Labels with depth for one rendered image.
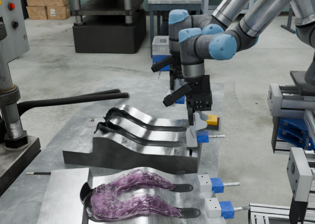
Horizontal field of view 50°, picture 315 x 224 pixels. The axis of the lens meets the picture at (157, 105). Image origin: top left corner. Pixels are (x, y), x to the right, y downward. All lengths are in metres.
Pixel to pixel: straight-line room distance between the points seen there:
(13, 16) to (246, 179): 1.81
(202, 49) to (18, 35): 0.95
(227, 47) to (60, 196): 0.64
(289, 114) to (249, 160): 1.33
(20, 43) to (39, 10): 6.15
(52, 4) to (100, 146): 6.63
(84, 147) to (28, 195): 0.26
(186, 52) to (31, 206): 0.70
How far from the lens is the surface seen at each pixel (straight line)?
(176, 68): 1.38
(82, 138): 1.36
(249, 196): 2.42
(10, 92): 1.42
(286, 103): 1.43
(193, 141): 1.19
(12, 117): 1.48
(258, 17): 1.07
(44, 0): 7.78
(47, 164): 1.37
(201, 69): 1.11
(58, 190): 1.05
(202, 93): 1.14
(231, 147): 2.87
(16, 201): 1.23
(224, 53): 1.01
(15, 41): 1.69
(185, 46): 1.09
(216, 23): 1.23
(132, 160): 1.23
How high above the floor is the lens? 1.56
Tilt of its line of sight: 27 degrees down
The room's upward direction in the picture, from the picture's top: 1 degrees counter-clockwise
